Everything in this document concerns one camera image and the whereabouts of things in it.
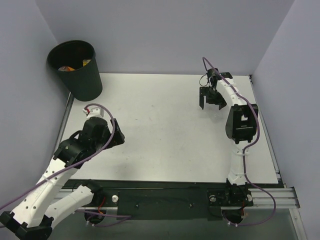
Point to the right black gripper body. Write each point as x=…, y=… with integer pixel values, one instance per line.
x=212, y=94

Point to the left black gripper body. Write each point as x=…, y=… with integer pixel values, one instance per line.
x=117, y=135

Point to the orange label clear bottle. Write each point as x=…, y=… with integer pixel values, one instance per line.
x=66, y=69

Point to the yellow bottle with blue cap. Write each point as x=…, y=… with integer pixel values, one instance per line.
x=85, y=62

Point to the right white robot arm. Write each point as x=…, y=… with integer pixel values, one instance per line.
x=241, y=124

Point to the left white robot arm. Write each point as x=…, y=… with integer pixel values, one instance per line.
x=36, y=216

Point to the black plastic trash bin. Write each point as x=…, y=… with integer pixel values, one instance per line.
x=85, y=82

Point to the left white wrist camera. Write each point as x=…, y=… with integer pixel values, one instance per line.
x=96, y=111

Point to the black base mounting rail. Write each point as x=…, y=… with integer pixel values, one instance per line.
x=165, y=200

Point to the aluminium frame rail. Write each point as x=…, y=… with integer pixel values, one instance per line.
x=285, y=198

